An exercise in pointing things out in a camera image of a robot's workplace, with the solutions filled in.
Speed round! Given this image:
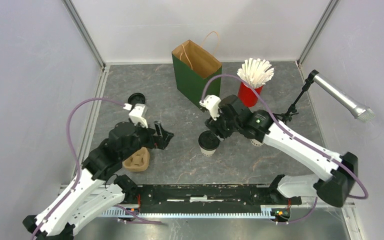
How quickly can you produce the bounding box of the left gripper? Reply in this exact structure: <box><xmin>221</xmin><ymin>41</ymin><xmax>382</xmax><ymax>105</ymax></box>
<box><xmin>121</xmin><ymin>118</ymin><xmax>175</xmax><ymax>160</ymax></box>

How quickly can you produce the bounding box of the black coffee lid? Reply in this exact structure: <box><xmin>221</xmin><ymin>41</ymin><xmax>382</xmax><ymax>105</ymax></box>
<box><xmin>127</xmin><ymin>92</ymin><xmax>146</xmax><ymax>106</ymax></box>
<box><xmin>198</xmin><ymin>130</ymin><xmax>221</xmax><ymax>151</ymax></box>

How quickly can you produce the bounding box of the white paper coffee cup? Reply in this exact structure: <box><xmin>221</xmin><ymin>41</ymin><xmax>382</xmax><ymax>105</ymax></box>
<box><xmin>200</xmin><ymin>147</ymin><xmax>217</xmax><ymax>157</ymax></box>

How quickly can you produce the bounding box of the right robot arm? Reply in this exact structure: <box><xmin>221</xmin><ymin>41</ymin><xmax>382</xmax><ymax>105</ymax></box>
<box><xmin>199</xmin><ymin>95</ymin><xmax>358</xmax><ymax>208</ymax></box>

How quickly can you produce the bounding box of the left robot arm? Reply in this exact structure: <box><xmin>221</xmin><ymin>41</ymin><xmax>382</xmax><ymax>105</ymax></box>
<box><xmin>22</xmin><ymin>121</ymin><xmax>174</xmax><ymax>240</ymax></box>

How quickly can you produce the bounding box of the red cup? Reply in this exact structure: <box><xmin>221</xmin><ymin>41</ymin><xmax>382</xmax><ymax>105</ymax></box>
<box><xmin>237</xmin><ymin>82</ymin><xmax>258</xmax><ymax>108</ymax></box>

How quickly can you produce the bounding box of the brown cardboard cup carrier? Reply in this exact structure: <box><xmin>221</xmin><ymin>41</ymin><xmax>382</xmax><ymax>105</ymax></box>
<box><xmin>122</xmin><ymin>147</ymin><xmax>150</xmax><ymax>172</ymax></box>

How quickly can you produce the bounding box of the white wrapped straws bundle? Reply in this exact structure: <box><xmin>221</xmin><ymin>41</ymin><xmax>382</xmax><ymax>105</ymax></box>
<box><xmin>237</xmin><ymin>58</ymin><xmax>274</xmax><ymax>89</ymax></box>

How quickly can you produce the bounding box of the green paper bag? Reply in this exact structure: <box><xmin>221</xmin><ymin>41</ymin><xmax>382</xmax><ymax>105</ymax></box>
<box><xmin>171</xmin><ymin>31</ymin><xmax>222</xmax><ymax>112</ymax></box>

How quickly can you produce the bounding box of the silver microphone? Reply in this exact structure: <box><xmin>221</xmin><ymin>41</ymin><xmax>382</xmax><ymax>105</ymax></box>
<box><xmin>312</xmin><ymin>73</ymin><xmax>375</xmax><ymax>123</ymax></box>

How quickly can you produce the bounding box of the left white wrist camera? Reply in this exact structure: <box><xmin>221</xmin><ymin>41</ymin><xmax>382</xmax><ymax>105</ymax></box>
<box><xmin>123</xmin><ymin>103</ymin><xmax>149</xmax><ymax>129</ymax></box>

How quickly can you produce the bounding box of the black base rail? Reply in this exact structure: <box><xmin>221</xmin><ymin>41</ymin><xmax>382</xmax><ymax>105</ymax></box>
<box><xmin>121</xmin><ymin>183</ymin><xmax>302</xmax><ymax>214</ymax></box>

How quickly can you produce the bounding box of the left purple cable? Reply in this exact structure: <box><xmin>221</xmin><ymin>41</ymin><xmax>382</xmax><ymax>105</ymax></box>
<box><xmin>29</xmin><ymin>97</ymin><xmax>163</xmax><ymax>240</ymax></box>

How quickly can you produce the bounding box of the purple cable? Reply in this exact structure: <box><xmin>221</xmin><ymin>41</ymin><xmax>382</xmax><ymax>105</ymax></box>
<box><xmin>29</xmin><ymin>97</ymin><xmax>163</xmax><ymax>240</ymax></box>
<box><xmin>200</xmin><ymin>73</ymin><xmax>369</xmax><ymax>225</ymax></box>

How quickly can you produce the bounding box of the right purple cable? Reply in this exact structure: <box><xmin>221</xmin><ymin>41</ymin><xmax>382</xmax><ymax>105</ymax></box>
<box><xmin>200</xmin><ymin>73</ymin><xmax>369</xmax><ymax>225</ymax></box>

